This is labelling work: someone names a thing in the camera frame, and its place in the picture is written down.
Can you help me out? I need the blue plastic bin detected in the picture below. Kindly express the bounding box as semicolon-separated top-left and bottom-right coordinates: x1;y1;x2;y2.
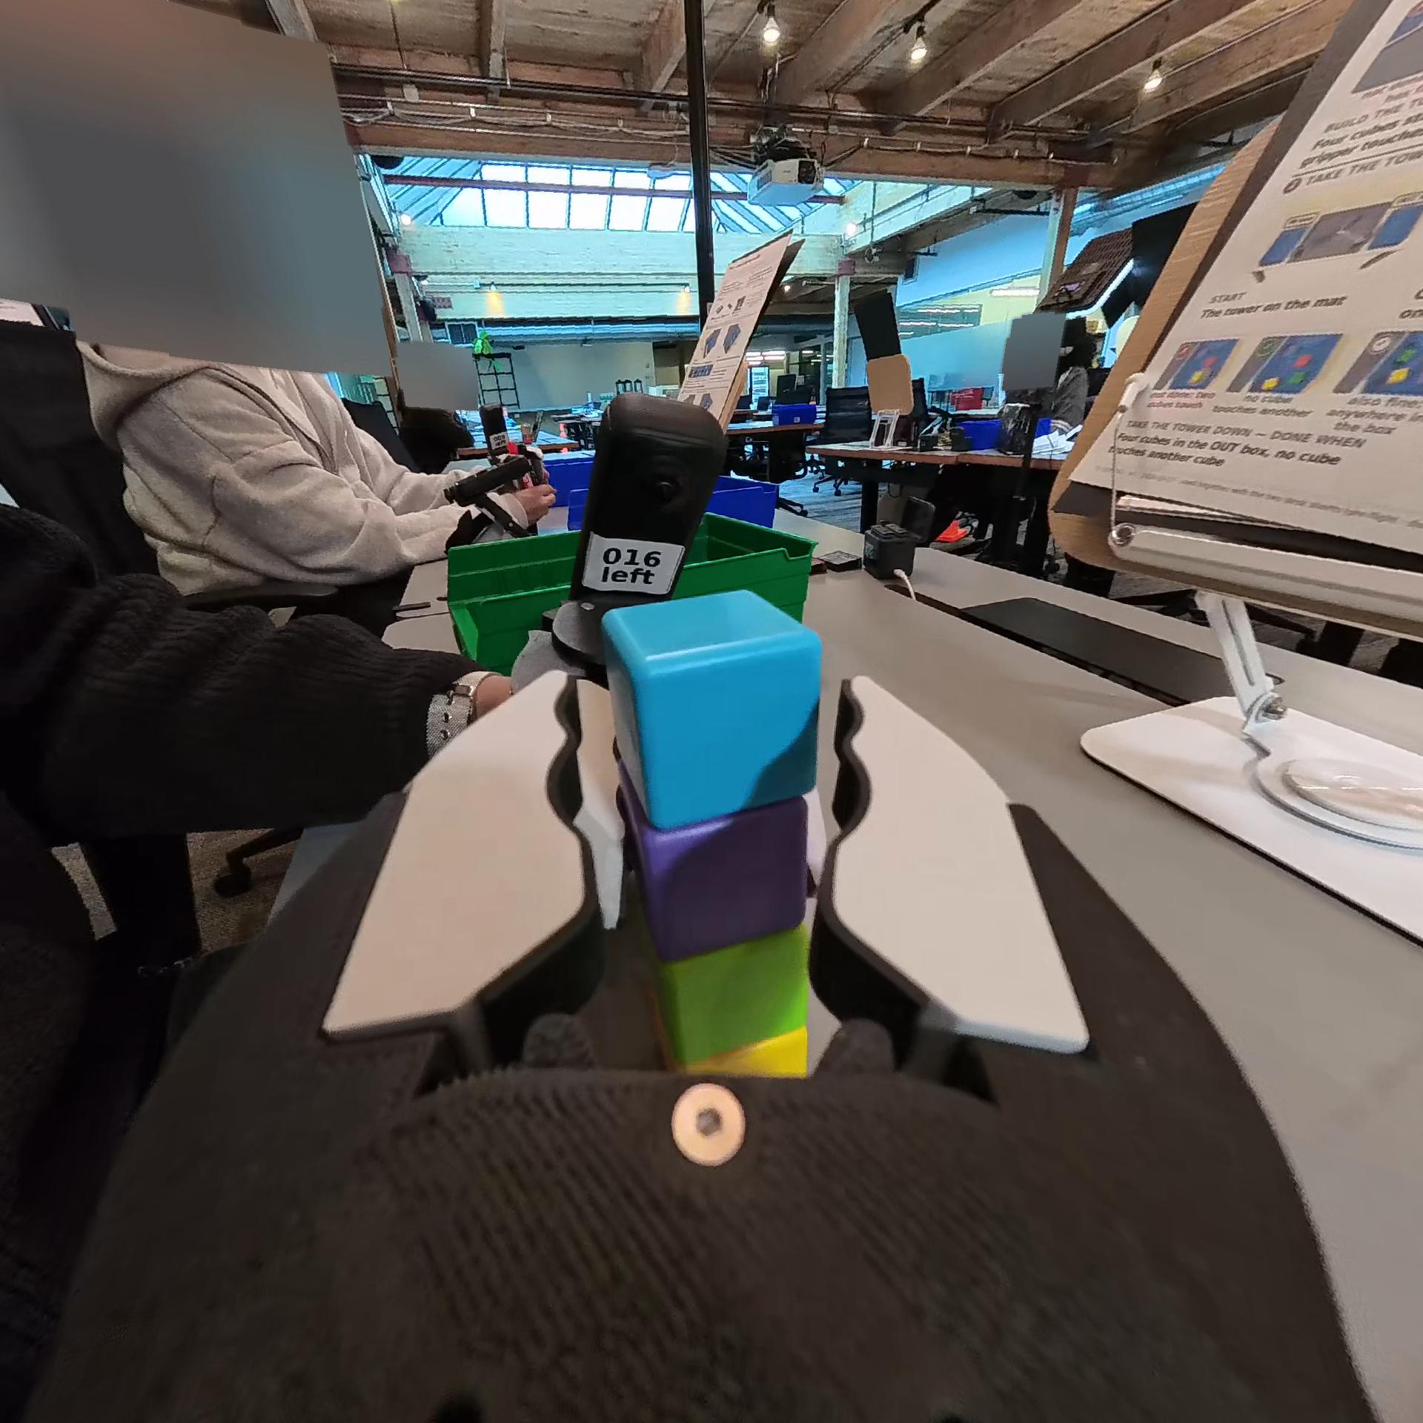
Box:
545;454;779;533

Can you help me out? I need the grey desk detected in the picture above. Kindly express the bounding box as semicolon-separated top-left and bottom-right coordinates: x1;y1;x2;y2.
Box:
265;504;1423;1423

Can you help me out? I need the person's left forearm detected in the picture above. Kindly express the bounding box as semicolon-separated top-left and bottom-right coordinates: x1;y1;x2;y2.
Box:
0;504;496;847

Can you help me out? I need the ceiling projector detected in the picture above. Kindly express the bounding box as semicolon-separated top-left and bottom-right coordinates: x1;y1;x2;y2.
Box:
746;127;826;210

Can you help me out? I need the purple cube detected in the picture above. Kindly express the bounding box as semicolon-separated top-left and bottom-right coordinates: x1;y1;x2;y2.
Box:
616;767;811;962

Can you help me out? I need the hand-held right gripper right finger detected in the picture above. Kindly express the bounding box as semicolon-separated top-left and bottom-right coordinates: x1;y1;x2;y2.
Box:
811;675;1089;1077

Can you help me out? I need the light blue cube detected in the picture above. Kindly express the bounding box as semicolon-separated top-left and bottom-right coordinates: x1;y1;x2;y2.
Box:
601;589;821;830

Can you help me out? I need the yellow cube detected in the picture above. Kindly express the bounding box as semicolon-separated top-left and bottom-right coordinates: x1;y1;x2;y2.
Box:
672;1024;809;1079

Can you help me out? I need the background instruction board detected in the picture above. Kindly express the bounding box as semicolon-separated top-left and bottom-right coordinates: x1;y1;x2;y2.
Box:
675;230;806;428

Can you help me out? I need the black pole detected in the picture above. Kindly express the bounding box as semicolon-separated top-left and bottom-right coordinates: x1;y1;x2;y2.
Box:
682;0;718;318

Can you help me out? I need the green plastic bin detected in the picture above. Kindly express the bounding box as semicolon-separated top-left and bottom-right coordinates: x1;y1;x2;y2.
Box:
447;511;818;677

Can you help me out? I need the lime green cube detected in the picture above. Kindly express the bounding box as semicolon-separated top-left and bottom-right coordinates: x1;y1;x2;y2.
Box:
650;923;811;1067

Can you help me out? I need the wooden stand board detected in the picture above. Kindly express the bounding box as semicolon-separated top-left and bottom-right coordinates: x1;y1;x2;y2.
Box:
1048;111;1423;669

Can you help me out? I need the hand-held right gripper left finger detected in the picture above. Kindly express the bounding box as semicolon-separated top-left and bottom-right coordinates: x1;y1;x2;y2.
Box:
321;669;608;1068

